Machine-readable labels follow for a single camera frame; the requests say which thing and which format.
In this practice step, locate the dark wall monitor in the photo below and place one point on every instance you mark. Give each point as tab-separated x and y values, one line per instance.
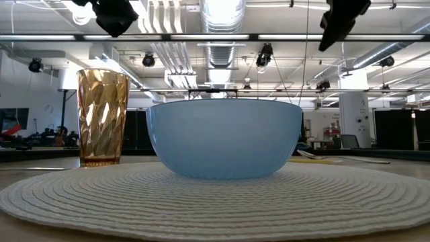
20	116

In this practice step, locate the grey office chair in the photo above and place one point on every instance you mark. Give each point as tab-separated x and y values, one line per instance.
349	142

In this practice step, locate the silver ventilation duct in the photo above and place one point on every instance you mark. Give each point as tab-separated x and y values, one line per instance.
221	55

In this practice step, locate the blue bowl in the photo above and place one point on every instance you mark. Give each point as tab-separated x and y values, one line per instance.
225	138

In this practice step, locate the black cabinet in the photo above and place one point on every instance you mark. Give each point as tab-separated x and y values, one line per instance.
134	129

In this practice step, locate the red bar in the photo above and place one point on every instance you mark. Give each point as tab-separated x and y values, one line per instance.
13	129

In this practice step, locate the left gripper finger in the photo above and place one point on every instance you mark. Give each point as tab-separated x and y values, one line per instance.
116	23

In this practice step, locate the white woven round placemat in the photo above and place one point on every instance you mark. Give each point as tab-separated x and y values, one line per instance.
215	208

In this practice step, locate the black hanging bracket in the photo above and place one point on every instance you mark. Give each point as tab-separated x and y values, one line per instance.
213	90

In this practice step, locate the black post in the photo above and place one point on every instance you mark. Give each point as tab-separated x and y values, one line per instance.
64	111

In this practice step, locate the slanted silver duct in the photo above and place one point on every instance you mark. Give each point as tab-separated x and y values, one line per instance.
369	58

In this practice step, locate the white pillar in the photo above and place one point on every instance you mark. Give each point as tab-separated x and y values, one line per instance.
354	114

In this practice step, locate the black partition panel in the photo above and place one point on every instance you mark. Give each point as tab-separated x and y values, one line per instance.
422	129
393	129

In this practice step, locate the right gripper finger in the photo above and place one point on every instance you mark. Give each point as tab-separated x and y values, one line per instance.
339	28

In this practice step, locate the black ceiling spotlight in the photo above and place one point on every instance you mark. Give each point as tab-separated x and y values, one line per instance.
387	61
323	85
265	53
35	65
148	60

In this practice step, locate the amber faceted plastic cup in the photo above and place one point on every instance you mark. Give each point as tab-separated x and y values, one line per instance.
102	117

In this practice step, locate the silver metal spoon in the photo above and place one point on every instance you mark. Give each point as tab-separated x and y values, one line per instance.
309	155

